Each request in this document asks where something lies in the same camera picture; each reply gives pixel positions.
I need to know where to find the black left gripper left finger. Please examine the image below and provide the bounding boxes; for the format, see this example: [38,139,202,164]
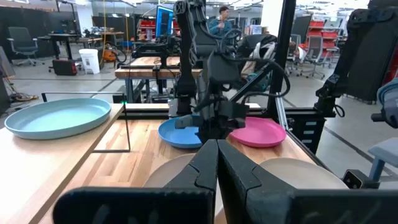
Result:
[52,139,219,224]

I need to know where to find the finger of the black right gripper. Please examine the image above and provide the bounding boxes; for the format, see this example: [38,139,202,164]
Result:
[228,104,250,129]
[174,114,203,129]

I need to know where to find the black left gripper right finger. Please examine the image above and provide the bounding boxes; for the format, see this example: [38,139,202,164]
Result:
[217,139,398,224]

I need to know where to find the blue plate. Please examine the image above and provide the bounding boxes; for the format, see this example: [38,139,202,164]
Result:
[157,116,205,149]

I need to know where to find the magenta plate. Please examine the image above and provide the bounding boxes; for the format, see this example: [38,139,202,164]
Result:
[228,116,287,148]

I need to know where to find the light teal plate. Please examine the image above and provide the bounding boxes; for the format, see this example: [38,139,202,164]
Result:
[4,98,112,140]

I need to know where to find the wooden workbench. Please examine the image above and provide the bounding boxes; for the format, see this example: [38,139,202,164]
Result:
[114,55,203,103]

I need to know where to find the black chair with clothes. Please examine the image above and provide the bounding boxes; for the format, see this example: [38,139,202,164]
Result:
[234,33,280,91]

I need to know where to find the black computer tower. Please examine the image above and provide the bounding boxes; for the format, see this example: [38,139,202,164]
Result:
[112,93,128,105]

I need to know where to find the person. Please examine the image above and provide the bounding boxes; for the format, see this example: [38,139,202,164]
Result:
[287,40,307,65]
[208,5,233,37]

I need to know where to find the grey mesh office chair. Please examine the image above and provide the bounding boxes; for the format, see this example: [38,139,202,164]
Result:
[300,35,331,79]

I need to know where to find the orange shop vacuum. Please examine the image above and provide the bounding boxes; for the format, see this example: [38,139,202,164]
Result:
[101,43,127,65]

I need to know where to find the blue lit monitor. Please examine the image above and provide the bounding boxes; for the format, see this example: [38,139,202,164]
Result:
[155,5,174,38]

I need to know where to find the red storage bins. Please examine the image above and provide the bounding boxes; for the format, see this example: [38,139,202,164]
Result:
[138,19,181,35]
[306,20,340,49]

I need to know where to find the white waste bin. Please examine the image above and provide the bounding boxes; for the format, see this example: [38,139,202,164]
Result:
[78,48,101,75]

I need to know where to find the light blue stool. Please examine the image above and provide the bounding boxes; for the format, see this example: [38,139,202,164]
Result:
[368,138,398,183]

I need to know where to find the black equipment case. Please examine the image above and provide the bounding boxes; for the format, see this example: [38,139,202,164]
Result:
[51,58,78,77]

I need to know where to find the black cabinet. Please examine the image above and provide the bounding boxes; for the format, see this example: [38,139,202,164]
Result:
[345,30,389,104]

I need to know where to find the dark standing desk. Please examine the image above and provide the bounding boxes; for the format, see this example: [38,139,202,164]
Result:
[37,30,103,62]

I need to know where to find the black speaker box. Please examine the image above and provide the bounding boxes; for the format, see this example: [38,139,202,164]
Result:
[0,73,12,116]

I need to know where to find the dark grey office chair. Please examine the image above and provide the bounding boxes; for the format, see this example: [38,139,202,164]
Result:
[6,26,40,67]

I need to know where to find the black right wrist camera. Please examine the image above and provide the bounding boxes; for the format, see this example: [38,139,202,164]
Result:
[207,51,240,85]

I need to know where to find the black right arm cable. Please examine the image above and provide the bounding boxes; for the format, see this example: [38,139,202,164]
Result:
[217,27,292,105]

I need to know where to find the small black camera box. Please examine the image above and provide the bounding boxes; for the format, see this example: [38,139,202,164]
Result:
[341,169,381,190]

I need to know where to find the tangled floor cables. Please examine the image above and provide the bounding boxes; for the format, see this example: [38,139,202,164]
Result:
[11,91,40,103]

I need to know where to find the black partition wall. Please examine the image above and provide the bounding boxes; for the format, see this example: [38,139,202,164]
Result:
[0,6,78,60]

